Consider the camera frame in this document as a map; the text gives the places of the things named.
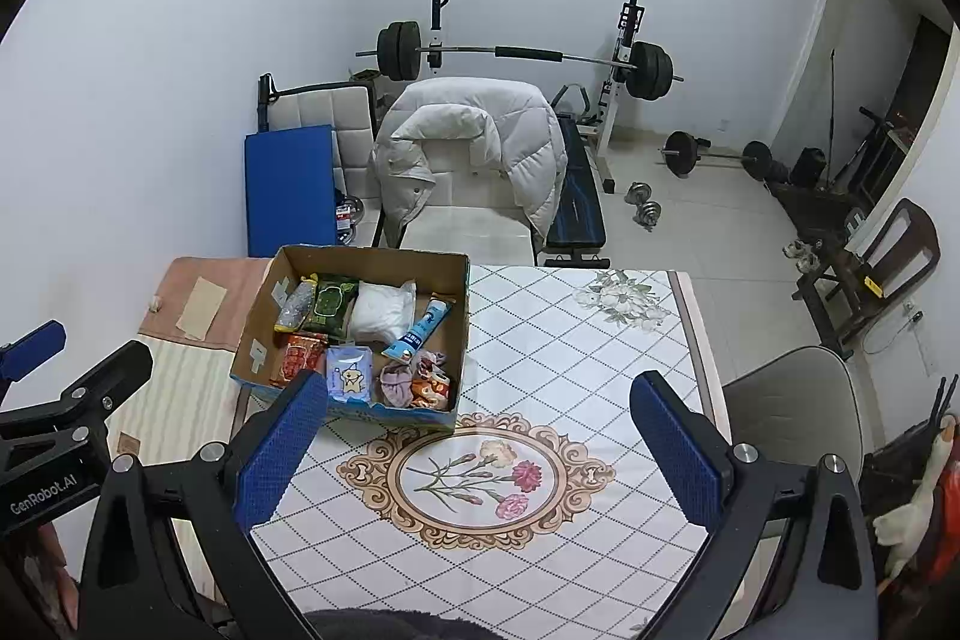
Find black weight bench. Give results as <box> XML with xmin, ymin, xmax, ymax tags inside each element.
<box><xmin>544</xmin><ymin>83</ymin><xmax>608</xmax><ymax>270</ymax></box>

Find chrome metal object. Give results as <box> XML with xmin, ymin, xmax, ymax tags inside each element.
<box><xmin>334</xmin><ymin>194</ymin><xmax>368</xmax><ymax>245</ymax></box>

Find brown wooden chair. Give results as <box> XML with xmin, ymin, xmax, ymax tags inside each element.
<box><xmin>791</xmin><ymin>197</ymin><xmax>942</xmax><ymax>363</ymax></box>

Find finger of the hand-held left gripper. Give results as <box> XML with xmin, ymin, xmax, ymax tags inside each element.
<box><xmin>60</xmin><ymin>340</ymin><xmax>155</xmax><ymax>420</ymax></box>
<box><xmin>0</xmin><ymin>319</ymin><xmax>67</xmax><ymax>386</ymax></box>

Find floral diamond-pattern tablecloth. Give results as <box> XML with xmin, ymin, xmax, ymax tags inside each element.
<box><xmin>247</xmin><ymin>265</ymin><xmax>732</xmax><ymax>640</ymax></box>

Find red snack packet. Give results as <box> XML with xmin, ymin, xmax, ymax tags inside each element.
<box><xmin>271</xmin><ymin>332</ymin><xmax>329</xmax><ymax>390</ymax></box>

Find white plastic soft pack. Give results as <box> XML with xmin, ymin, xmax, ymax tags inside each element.
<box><xmin>349</xmin><ymin>280</ymin><xmax>417</xmax><ymax>345</ymax></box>

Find black weight plates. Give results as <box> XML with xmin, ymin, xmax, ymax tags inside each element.
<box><xmin>789</xmin><ymin>147</ymin><xmax>826</xmax><ymax>187</ymax></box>

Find beige striped mat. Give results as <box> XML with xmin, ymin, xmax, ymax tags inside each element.
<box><xmin>105</xmin><ymin>336</ymin><xmax>252</xmax><ymax>461</ymax></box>

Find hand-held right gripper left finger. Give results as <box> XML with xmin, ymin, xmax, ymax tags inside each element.
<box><xmin>79</xmin><ymin>368</ymin><xmax>331</xmax><ymax>640</ymax></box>

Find green snack packet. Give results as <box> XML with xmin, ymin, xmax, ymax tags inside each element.
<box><xmin>309</xmin><ymin>274</ymin><xmax>357</xmax><ymax>341</ymax></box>

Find dark wooden bench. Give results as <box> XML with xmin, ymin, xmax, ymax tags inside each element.
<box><xmin>769</xmin><ymin>179</ymin><xmax>871</xmax><ymax>236</ymax></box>

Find orange snack packet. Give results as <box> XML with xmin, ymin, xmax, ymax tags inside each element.
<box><xmin>409</xmin><ymin>361</ymin><xmax>457</xmax><ymax>410</ymax></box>

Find pink cloth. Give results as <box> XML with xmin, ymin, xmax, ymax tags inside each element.
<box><xmin>139</xmin><ymin>256</ymin><xmax>275</xmax><ymax>352</ymax></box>

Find silver and yellow packet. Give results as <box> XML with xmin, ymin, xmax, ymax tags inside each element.
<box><xmin>274</xmin><ymin>278</ymin><xmax>317</xmax><ymax>335</ymax></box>

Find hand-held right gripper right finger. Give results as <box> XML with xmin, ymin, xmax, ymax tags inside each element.
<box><xmin>628</xmin><ymin>370</ymin><xmax>878</xmax><ymax>640</ymax></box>

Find white leather chair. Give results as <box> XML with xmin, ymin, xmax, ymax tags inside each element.
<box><xmin>259</xmin><ymin>77</ymin><xmax>383</xmax><ymax>251</ymax></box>
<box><xmin>382</xmin><ymin>160</ymin><xmax>541</xmax><ymax>270</ymax></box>

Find blue tissue pack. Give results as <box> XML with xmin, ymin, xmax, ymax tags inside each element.
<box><xmin>324</xmin><ymin>345</ymin><xmax>374</xmax><ymax>402</ymax></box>

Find white puffer jacket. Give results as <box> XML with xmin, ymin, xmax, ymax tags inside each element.
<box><xmin>373</xmin><ymin>77</ymin><xmax>569</xmax><ymax>236</ymax></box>

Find short barbell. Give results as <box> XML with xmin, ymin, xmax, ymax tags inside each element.
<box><xmin>660</xmin><ymin>130</ymin><xmax>773</xmax><ymax>182</ymax></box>

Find beige paper sheet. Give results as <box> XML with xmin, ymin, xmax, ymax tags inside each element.
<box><xmin>176</xmin><ymin>278</ymin><xmax>228</xmax><ymax>341</ymax></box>

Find blue folded exercise mat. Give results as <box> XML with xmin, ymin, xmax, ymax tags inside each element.
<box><xmin>244</xmin><ymin>124</ymin><xmax>342</xmax><ymax>259</ymax></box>

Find long barbell with black plates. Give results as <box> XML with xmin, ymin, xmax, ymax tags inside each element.
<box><xmin>355</xmin><ymin>20</ymin><xmax>685</xmax><ymax>101</ymax></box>

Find grey padded chair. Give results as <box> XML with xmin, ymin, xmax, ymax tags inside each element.
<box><xmin>721</xmin><ymin>346</ymin><xmax>875</xmax><ymax>581</ymax></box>

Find long blue snack packet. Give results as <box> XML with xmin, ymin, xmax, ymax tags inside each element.
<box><xmin>382</xmin><ymin>296</ymin><xmax>453</xmax><ymax>362</ymax></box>

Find cardboard box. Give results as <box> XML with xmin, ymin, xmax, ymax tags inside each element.
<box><xmin>229</xmin><ymin>245</ymin><xmax>472</xmax><ymax>432</ymax></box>

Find white goose plush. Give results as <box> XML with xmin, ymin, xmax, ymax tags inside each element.
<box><xmin>874</xmin><ymin>415</ymin><xmax>960</xmax><ymax>581</ymax></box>

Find white barbell rack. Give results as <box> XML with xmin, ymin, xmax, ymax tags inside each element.
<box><xmin>424</xmin><ymin>0</ymin><xmax>646</xmax><ymax>195</ymax></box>

